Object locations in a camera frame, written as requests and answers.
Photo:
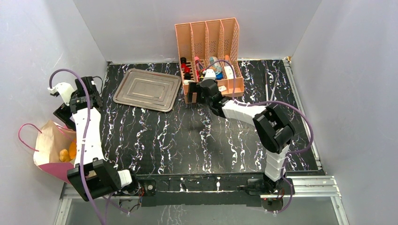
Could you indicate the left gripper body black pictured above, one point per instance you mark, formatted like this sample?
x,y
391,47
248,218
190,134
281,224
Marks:
x,y
75,97

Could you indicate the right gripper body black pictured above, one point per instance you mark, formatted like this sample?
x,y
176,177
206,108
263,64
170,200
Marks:
x,y
195,93

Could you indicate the silver metal tray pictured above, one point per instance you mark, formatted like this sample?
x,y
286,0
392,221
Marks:
x,y
148,89

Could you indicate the orange fake bread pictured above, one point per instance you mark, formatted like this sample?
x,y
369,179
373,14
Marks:
x,y
64,156
72,150

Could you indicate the metal tongs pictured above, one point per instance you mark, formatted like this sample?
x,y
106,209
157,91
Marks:
x,y
271,83

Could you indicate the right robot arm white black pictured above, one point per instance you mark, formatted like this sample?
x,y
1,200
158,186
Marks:
x,y
273,128

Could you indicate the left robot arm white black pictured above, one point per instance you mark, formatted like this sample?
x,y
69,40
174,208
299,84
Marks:
x,y
90,165

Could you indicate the small white packet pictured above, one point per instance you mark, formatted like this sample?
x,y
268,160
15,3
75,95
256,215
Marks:
x,y
222,88

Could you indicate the black red item in organizer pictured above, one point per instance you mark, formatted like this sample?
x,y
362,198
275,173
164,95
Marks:
x,y
186,69

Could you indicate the blue tape dispenser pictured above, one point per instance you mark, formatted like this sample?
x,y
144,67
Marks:
x,y
216,67

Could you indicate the pink bottle in organizer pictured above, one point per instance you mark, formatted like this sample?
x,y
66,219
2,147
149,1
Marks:
x,y
199,67

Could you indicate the white box in organizer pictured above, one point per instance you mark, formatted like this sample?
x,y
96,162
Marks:
x,y
229,72

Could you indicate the orange desk file organizer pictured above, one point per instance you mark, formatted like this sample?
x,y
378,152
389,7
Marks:
x,y
219,38

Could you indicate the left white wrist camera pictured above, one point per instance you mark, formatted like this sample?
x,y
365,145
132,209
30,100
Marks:
x,y
64,90

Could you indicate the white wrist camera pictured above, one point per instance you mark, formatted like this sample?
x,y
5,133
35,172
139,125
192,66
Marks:
x,y
64,90
209,74

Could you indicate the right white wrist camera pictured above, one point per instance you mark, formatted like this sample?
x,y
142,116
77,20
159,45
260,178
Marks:
x,y
209,74

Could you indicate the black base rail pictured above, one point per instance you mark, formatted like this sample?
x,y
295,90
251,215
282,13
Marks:
x,y
201,189

